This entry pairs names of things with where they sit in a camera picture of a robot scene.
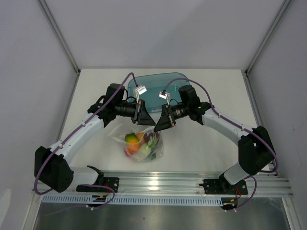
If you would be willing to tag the green lime toy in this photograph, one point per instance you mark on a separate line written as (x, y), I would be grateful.
(151, 157)

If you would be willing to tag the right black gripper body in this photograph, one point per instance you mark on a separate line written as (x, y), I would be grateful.
(176, 112)

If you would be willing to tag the orange peach toy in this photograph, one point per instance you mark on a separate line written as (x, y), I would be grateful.
(140, 137)

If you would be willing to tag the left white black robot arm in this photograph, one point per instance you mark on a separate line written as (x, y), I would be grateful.
(52, 164)

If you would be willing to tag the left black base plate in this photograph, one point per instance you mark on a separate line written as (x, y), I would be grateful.
(102, 184)

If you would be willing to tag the white slotted cable duct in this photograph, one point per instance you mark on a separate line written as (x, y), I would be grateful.
(135, 200)

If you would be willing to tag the aluminium mounting rail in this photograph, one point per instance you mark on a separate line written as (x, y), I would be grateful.
(187, 184)

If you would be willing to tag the green leaf toy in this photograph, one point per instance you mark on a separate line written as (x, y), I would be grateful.
(152, 142)

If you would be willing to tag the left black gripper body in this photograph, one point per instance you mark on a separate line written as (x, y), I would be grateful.
(128, 110)

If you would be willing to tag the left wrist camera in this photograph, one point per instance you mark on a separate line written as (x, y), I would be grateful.
(139, 90)

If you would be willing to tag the white radish toy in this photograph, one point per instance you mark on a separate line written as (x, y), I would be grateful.
(142, 152)

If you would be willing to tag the teal plastic tray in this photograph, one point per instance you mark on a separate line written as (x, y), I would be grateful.
(155, 83)

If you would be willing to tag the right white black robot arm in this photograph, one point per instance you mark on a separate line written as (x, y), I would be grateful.
(255, 148)

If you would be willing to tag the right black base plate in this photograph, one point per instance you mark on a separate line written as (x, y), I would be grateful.
(211, 185)

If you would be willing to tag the dark red apple toy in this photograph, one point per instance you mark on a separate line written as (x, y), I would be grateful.
(149, 136)

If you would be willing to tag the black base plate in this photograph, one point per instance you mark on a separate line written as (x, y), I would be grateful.
(211, 185)
(102, 184)

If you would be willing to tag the clear zip top bag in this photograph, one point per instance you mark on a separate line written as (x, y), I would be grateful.
(120, 131)

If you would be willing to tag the red tomato toy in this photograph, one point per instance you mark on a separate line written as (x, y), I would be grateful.
(126, 152)

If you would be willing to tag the orange green mango toy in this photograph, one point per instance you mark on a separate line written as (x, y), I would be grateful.
(132, 143)

